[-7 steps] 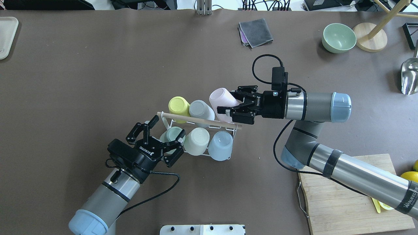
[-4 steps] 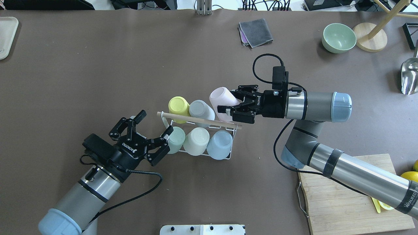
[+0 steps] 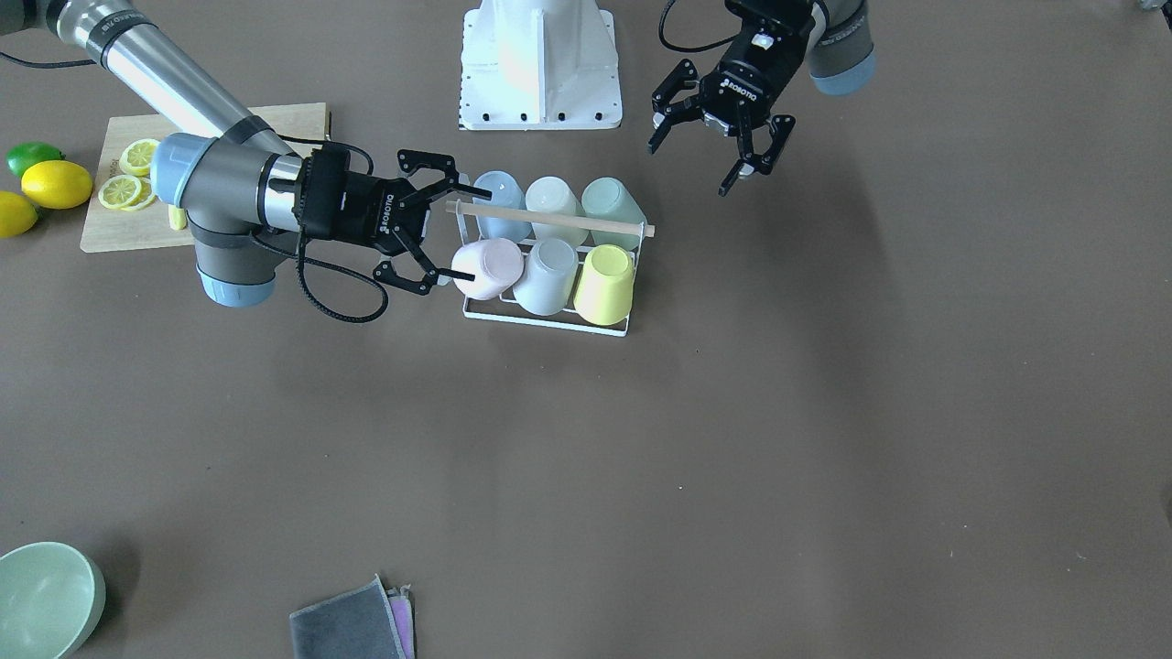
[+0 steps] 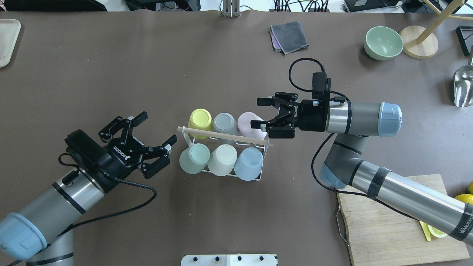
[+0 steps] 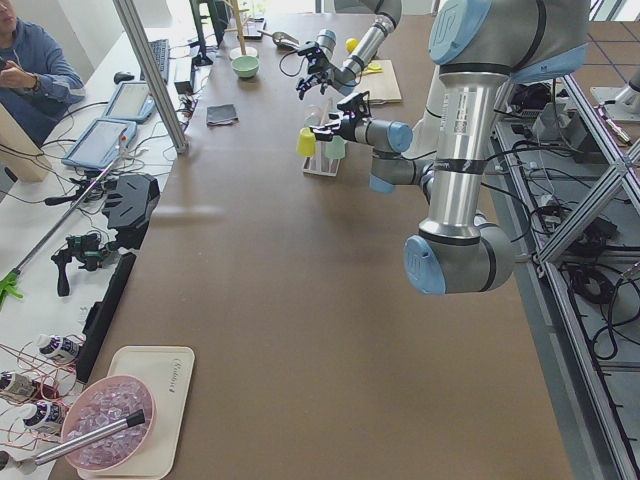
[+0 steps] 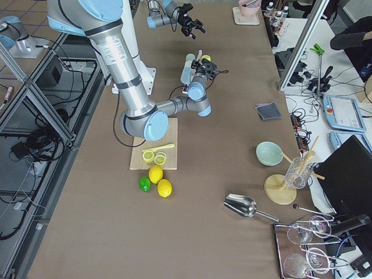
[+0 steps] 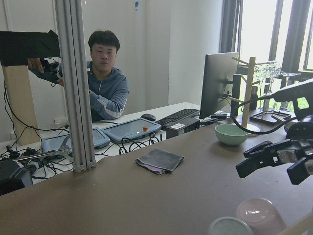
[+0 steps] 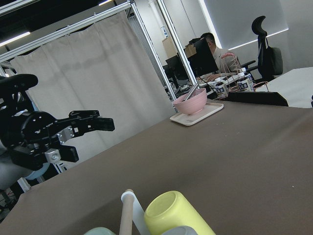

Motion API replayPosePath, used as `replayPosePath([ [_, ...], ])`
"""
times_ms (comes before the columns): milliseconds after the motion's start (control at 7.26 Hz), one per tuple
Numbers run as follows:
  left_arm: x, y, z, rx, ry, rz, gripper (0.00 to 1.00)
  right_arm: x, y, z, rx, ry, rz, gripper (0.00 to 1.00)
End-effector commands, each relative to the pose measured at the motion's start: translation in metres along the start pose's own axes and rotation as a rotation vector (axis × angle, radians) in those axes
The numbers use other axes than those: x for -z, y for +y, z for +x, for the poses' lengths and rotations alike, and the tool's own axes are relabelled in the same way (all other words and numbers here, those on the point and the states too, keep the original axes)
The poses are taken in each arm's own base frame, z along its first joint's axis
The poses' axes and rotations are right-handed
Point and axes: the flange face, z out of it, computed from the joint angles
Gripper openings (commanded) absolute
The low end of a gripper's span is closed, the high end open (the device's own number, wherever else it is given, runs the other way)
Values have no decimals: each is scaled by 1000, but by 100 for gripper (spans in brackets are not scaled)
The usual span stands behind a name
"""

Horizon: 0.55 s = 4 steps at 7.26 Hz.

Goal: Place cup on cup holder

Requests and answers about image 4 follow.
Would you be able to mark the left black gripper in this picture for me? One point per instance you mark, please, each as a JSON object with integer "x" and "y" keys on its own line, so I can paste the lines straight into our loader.
{"x": 111, "y": 159}

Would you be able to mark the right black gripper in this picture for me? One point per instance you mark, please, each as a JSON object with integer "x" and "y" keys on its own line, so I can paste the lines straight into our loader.
{"x": 309, "y": 117}

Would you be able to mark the green cup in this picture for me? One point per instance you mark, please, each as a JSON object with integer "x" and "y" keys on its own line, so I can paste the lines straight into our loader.
{"x": 194, "y": 159}

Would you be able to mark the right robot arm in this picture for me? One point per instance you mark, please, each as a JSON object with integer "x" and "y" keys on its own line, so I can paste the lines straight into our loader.
{"x": 366, "y": 154}

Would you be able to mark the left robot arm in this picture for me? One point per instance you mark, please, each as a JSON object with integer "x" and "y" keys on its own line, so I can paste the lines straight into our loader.
{"x": 40, "y": 232}

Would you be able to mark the grey cup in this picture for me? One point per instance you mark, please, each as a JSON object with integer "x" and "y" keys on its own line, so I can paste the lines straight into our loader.
{"x": 226, "y": 124}

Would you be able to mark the light blue cup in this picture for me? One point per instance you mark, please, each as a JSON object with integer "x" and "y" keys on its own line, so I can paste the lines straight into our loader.
{"x": 248, "y": 165}

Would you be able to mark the white cup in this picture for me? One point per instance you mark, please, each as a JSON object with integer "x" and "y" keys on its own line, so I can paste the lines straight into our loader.
{"x": 222, "y": 160}

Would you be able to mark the yellow cup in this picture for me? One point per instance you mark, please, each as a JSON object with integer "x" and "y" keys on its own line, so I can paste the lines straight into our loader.
{"x": 201, "y": 119}

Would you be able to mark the grey folded cloth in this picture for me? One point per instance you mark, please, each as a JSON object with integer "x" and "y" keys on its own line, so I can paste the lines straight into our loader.
{"x": 288, "y": 37}

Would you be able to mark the green bowl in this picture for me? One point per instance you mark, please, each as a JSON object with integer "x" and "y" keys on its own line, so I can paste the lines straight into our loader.
{"x": 383, "y": 43}

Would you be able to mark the wooden cutting board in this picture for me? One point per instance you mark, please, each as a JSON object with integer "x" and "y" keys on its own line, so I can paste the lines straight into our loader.
{"x": 378, "y": 236}

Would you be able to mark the wooden mug tree stand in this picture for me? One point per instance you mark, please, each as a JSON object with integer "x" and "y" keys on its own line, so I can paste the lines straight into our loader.
{"x": 420, "y": 42}

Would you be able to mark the cream plastic tray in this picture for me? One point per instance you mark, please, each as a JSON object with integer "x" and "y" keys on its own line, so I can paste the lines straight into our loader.
{"x": 9, "y": 32}

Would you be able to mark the metal scoop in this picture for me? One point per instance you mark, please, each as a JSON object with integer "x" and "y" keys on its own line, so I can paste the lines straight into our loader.
{"x": 463, "y": 84}

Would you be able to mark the yellow plastic knife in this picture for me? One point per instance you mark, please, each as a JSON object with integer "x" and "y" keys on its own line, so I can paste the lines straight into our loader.
{"x": 426, "y": 230}

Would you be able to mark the lemon slice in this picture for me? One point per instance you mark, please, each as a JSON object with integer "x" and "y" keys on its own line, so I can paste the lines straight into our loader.
{"x": 436, "y": 232}

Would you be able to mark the yellow lemon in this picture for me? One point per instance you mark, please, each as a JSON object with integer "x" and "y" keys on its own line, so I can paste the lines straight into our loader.
{"x": 470, "y": 188}
{"x": 466, "y": 198}

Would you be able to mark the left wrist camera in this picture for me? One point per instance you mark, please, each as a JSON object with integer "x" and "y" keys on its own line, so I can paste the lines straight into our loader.
{"x": 90, "y": 157}

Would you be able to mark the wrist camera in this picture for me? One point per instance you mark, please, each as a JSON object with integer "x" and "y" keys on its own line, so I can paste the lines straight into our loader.
{"x": 90, "y": 157}
{"x": 320, "y": 86}

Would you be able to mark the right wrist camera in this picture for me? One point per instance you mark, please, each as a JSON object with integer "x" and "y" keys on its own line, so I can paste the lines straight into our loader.
{"x": 320, "y": 86}

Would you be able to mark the white wire cup holder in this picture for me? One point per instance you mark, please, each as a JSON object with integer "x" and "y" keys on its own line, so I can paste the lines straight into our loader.
{"x": 240, "y": 143}

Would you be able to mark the aluminium frame post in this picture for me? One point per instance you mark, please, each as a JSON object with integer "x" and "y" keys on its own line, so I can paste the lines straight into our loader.
{"x": 231, "y": 8}

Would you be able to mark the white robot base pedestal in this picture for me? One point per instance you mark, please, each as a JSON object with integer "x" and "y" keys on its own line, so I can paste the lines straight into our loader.
{"x": 230, "y": 260}

